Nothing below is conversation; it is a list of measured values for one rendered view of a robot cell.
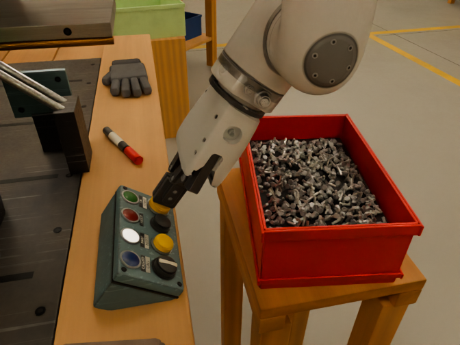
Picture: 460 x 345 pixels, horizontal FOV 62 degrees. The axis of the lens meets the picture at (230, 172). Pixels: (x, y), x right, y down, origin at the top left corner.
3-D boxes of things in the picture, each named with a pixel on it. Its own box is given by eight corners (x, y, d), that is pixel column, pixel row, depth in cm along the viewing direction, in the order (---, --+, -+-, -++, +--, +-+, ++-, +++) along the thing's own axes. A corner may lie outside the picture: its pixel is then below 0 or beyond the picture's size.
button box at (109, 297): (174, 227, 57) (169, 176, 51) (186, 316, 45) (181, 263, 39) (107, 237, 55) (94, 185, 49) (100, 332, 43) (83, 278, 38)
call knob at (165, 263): (172, 263, 44) (177, 256, 44) (174, 280, 42) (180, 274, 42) (152, 257, 43) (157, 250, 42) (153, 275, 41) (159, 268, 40)
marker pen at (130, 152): (103, 135, 71) (100, 127, 70) (111, 132, 72) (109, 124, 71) (135, 166, 63) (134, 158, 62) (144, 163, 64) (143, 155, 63)
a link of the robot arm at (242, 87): (295, 107, 41) (278, 129, 42) (271, 76, 48) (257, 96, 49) (233, 68, 37) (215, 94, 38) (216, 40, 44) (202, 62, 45)
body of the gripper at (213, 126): (281, 123, 41) (223, 197, 45) (256, 85, 49) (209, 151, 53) (225, 90, 37) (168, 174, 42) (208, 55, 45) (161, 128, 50)
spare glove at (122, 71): (102, 69, 98) (100, 59, 96) (144, 65, 100) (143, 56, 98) (103, 103, 82) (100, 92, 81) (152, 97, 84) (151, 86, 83)
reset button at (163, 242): (169, 241, 47) (174, 235, 46) (170, 256, 45) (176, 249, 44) (151, 235, 46) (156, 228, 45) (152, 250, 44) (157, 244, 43)
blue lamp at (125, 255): (139, 254, 42) (137, 246, 41) (139, 270, 40) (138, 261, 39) (122, 257, 42) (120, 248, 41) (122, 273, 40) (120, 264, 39)
